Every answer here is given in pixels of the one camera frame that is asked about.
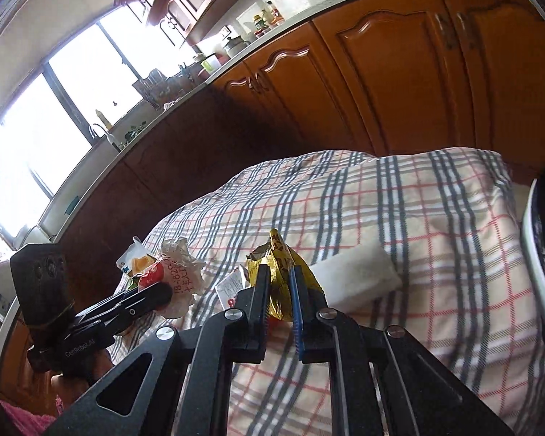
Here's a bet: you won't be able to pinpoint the yellow snack packet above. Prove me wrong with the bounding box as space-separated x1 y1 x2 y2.
246 229 323 321

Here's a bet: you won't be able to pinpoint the kitchen faucet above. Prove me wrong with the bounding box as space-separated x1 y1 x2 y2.
89 123 121 153

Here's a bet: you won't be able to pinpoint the wooden lower kitchen cabinets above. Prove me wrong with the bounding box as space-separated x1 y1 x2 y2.
0 0 545 401

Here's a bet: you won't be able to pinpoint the person's left hand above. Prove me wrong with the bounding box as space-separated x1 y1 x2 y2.
51 350 114 414

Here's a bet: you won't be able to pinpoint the orange jelly cup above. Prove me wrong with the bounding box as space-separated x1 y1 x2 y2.
116 236 156 278

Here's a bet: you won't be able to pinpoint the red white crumpled wrapper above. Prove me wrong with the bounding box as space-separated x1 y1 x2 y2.
137 237 206 319

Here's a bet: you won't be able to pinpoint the red white carton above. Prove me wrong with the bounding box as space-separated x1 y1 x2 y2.
215 265 250 310

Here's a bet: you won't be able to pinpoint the white tissue block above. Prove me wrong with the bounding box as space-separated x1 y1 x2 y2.
310 240 403 313

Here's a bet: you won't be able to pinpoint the dish rack with utensils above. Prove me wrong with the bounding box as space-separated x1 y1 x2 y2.
132 69 195 109

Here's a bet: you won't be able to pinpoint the condiment bottles on counter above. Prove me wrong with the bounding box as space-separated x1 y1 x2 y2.
253 0 284 39

